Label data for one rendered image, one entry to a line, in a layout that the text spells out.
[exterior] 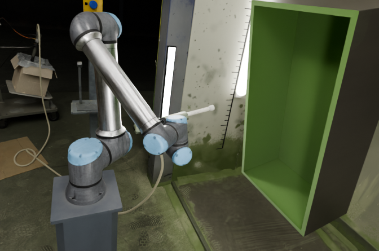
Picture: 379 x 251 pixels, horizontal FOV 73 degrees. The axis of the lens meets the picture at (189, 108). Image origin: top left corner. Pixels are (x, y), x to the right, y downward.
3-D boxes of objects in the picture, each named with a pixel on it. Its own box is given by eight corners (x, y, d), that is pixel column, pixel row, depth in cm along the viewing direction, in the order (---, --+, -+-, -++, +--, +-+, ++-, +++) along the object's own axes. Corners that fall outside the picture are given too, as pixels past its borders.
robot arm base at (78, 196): (65, 208, 117) (64, 192, 113) (65, 182, 132) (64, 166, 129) (108, 201, 125) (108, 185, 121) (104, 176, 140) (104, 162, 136)
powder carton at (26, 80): (4, 78, 308) (12, 47, 301) (43, 85, 338) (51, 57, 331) (9, 93, 271) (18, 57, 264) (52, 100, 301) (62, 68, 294)
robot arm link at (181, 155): (193, 144, 112) (194, 164, 115) (181, 135, 123) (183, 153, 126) (173, 149, 108) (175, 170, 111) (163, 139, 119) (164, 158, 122)
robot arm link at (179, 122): (177, 122, 103) (180, 150, 107) (190, 114, 113) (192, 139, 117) (158, 120, 107) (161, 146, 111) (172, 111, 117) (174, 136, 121)
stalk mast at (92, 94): (97, 176, 234) (96, -22, 171) (97, 181, 229) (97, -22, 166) (90, 177, 232) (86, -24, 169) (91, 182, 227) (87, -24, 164)
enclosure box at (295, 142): (277, 158, 205) (300, -6, 149) (346, 213, 156) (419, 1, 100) (241, 172, 193) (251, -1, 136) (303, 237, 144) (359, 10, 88)
